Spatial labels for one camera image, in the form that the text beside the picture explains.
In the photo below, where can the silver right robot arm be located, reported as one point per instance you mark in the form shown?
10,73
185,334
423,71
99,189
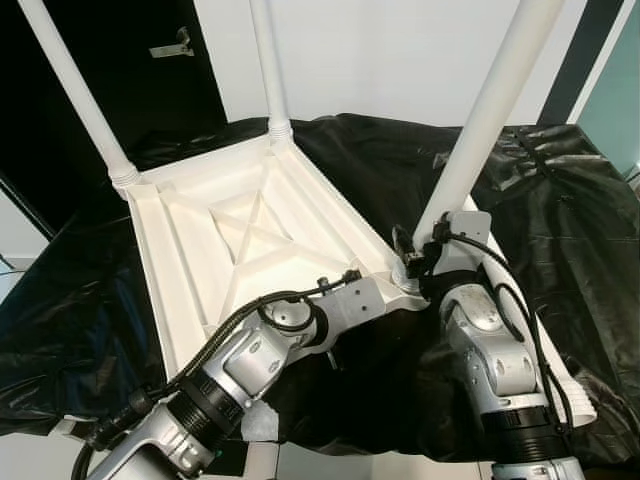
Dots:
495,360

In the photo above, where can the black plastic table cover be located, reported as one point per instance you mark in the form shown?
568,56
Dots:
560,200

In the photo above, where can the green glass panel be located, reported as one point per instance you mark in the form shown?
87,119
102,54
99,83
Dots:
618,90

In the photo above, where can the black door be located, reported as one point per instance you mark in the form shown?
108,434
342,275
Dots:
150,90

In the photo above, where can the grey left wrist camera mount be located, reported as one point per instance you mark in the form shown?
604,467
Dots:
355,300

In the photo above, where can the black frame post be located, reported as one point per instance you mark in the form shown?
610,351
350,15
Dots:
585,60

